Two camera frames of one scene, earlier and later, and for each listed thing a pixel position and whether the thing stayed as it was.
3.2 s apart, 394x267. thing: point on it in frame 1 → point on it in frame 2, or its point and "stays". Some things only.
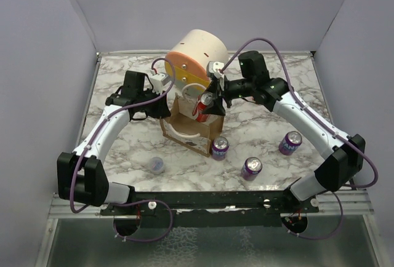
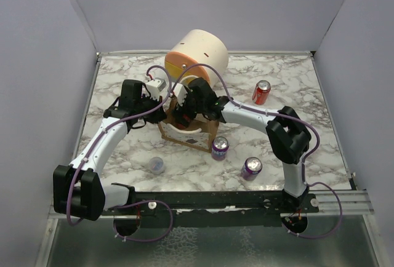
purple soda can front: x=252 y=167 stays
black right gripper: x=218 y=93 → x=182 y=110
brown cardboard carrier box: x=181 y=126 stays
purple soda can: x=219 y=148 stays
